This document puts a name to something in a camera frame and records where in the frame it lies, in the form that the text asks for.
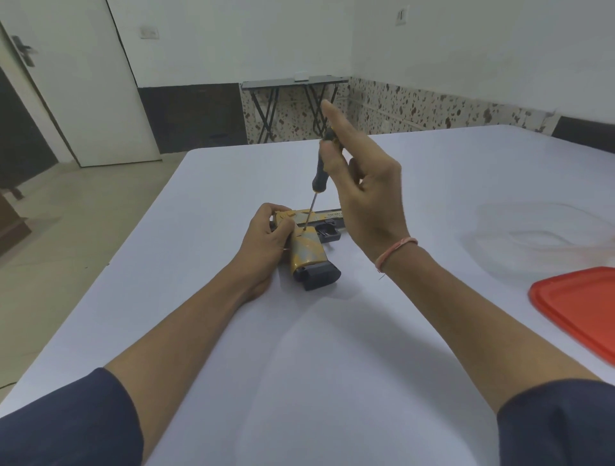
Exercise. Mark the yellow toy gun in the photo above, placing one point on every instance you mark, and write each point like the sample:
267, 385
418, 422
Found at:
307, 252

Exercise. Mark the white door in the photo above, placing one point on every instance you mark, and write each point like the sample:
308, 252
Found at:
86, 86

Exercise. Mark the white wall switch plate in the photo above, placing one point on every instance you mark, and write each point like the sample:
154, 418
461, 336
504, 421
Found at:
149, 32
402, 15

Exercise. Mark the dark blue left sleeve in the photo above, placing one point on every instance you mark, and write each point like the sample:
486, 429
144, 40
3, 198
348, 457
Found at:
67, 422

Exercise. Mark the person's right thumb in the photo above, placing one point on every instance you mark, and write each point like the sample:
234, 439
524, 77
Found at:
332, 165

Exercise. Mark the person's right forearm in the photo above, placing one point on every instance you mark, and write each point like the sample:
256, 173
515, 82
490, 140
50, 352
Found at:
471, 331

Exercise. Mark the person's left fingers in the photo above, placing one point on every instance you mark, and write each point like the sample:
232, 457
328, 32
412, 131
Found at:
275, 209

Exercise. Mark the pink thread wristband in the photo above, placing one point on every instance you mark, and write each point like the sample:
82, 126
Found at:
390, 250

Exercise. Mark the dark blue right sleeve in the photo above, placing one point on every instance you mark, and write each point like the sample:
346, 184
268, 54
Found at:
562, 427

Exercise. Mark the dark blue sleeve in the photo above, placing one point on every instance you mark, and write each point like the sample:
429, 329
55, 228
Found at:
562, 427
67, 422

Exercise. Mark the clear plastic container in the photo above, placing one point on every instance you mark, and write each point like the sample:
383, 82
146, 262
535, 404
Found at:
499, 259

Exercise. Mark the person's right hand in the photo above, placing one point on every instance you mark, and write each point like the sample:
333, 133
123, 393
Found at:
374, 201

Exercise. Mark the person's left hand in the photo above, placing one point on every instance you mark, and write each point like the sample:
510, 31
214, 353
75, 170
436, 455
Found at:
257, 259

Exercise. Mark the grey folding table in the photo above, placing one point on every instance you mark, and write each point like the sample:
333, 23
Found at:
288, 85

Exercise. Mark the red plastic lid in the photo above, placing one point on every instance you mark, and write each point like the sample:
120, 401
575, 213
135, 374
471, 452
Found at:
579, 307

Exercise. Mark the brown wooden furniture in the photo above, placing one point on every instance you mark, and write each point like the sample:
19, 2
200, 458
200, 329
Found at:
12, 223

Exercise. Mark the person's left forearm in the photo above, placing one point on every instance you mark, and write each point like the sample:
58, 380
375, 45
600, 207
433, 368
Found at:
192, 336

